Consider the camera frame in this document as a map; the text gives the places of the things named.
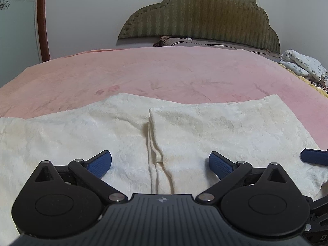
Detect white pants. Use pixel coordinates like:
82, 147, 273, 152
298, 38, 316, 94
0, 93, 324, 239

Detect white printed pillow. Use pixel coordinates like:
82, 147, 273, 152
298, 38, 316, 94
278, 49, 328, 83

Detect floral wardrobe door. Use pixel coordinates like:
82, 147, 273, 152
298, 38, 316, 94
0, 0, 43, 88

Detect brown pillow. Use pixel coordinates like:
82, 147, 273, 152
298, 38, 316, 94
153, 35, 281, 58

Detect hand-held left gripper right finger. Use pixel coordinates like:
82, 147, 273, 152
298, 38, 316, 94
195, 151, 290, 205

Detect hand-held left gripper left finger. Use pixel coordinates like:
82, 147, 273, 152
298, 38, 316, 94
33, 150, 129, 205

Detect brown wooden frame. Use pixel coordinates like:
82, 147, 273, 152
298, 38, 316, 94
35, 0, 51, 63

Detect olive padded headboard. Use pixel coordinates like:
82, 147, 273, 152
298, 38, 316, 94
117, 0, 281, 54

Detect pink blanket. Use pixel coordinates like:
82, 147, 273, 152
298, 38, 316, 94
0, 45, 328, 151

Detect yellow patterned sheet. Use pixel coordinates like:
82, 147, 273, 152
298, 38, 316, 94
278, 63, 328, 93

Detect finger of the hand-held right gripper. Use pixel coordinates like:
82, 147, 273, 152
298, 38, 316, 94
300, 148, 328, 166

